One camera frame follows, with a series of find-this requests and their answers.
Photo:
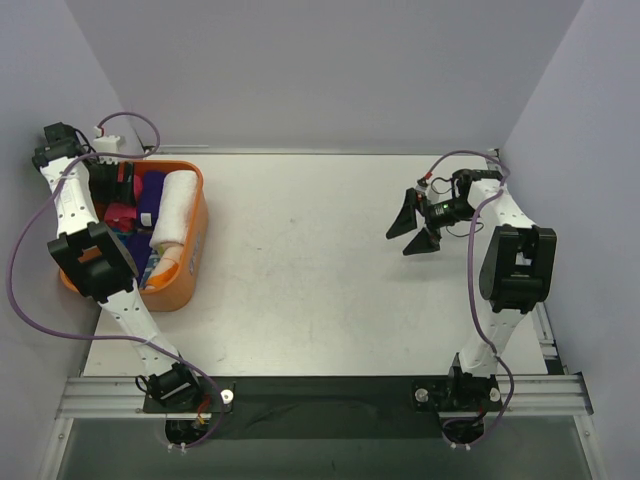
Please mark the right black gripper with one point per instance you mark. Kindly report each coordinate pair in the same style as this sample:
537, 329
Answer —
425, 215

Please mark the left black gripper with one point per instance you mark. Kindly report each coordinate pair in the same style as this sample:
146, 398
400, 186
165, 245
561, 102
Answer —
118, 181

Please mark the patterned orange white towel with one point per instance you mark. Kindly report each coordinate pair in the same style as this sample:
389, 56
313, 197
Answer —
161, 267

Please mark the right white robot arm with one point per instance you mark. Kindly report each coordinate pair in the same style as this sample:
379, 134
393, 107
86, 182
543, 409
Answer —
509, 262

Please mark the white rolled towel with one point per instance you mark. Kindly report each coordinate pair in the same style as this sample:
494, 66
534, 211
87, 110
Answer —
175, 208

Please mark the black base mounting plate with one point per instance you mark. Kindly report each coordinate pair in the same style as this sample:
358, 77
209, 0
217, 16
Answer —
329, 408

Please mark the pink towel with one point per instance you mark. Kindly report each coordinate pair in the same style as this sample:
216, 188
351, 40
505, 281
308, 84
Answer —
121, 217

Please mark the orange plastic basket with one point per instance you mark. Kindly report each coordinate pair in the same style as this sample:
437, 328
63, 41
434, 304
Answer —
179, 290

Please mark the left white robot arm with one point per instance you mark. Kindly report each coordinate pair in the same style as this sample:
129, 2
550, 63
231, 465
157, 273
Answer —
99, 265

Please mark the dark purple rolled towel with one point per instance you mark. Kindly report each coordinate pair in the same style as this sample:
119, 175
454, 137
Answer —
140, 251

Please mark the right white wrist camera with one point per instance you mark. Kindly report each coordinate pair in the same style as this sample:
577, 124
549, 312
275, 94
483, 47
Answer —
424, 191

